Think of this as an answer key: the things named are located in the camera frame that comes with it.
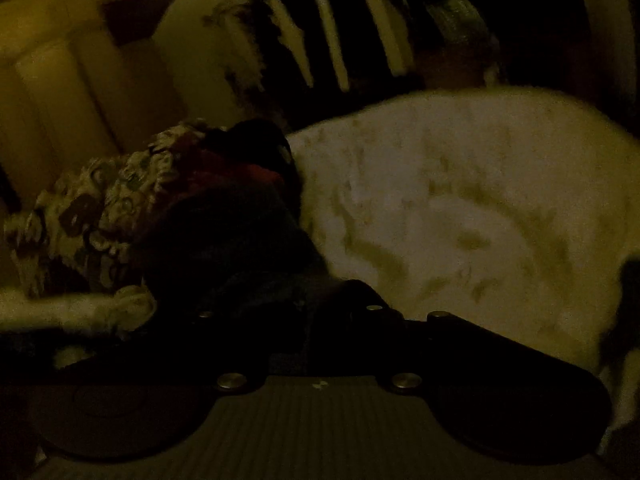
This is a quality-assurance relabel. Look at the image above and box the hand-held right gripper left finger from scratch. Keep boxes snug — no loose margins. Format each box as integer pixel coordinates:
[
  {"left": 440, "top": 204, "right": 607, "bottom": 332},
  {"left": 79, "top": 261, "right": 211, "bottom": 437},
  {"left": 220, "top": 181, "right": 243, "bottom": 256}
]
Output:
[{"left": 127, "top": 287, "right": 301, "bottom": 393}]

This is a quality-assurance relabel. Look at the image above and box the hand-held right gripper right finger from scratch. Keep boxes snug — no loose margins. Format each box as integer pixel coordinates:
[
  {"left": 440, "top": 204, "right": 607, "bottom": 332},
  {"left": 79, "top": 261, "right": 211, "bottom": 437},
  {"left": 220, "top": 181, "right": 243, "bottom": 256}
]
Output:
[{"left": 320, "top": 279, "right": 506, "bottom": 393}]

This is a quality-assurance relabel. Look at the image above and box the dark cloth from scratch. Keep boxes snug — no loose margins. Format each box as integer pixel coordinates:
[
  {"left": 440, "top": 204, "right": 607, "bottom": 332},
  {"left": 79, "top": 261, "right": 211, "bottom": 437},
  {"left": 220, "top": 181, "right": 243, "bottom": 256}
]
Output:
[{"left": 135, "top": 119, "right": 351, "bottom": 376}]

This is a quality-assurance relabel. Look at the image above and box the white patterned blanket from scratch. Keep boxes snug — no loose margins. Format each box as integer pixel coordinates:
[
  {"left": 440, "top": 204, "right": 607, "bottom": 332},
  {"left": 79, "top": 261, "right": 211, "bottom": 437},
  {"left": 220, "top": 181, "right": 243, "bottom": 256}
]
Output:
[{"left": 287, "top": 84, "right": 640, "bottom": 386}]

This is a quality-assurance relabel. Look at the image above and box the floral printed cloth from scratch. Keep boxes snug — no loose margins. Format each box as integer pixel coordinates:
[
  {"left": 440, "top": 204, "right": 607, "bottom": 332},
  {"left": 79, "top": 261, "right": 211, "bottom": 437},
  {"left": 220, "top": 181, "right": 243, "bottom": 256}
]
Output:
[{"left": 4, "top": 119, "right": 236, "bottom": 301}]

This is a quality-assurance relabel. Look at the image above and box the cream cabinet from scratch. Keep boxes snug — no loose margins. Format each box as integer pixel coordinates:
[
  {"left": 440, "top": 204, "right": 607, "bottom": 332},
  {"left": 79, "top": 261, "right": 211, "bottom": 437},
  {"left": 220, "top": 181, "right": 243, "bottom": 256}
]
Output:
[{"left": 0, "top": 0, "right": 201, "bottom": 196}]

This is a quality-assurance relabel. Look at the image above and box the black and white striped cloth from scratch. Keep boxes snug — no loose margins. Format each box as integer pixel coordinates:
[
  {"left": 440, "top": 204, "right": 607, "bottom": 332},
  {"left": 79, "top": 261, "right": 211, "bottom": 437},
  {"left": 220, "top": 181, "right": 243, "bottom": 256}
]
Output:
[{"left": 202, "top": 0, "right": 418, "bottom": 98}]

